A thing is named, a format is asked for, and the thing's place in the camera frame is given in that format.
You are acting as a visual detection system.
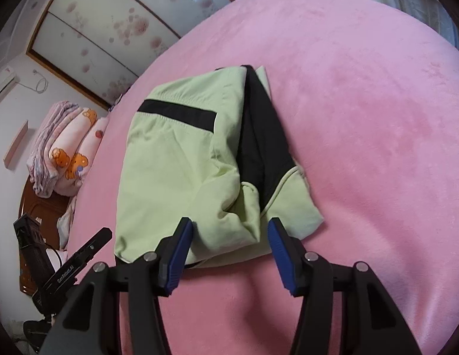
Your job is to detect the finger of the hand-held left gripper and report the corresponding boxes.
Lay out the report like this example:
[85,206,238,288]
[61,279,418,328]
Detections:
[71,227,113,267]

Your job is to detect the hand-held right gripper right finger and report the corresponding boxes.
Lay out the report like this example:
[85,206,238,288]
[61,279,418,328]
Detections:
[268,217,424,355]

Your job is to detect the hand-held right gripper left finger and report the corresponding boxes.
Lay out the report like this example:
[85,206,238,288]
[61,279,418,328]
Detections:
[39,217,194,355]

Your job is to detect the green and black hooded jacket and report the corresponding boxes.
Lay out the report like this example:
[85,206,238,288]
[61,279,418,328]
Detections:
[114,64,325,269]

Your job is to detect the light blue floral cloth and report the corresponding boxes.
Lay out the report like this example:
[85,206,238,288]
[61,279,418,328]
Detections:
[56,196,78,250]

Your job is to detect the brown wooden headboard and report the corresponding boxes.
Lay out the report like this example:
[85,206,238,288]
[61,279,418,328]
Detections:
[18,175,80,296]

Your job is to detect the folded bear print quilt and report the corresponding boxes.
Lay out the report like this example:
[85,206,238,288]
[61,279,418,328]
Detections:
[48,105,109,196]

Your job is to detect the folded cartoon print quilts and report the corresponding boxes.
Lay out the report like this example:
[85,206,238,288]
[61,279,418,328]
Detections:
[27,101,82,197]

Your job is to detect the pink bed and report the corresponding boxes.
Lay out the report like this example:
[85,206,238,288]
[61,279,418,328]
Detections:
[65,0,459,355]

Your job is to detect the white air conditioner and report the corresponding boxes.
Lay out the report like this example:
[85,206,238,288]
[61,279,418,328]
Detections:
[0,66,20,101]

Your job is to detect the floral sliding door wardrobe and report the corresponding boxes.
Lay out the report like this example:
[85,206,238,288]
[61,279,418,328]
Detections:
[26,0,239,111]

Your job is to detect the pink wall shelf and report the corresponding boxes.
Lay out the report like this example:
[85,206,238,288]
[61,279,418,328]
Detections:
[3,119,29,170]

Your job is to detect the white looped cable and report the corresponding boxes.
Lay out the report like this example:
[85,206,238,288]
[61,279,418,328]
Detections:
[31,68,47,93]

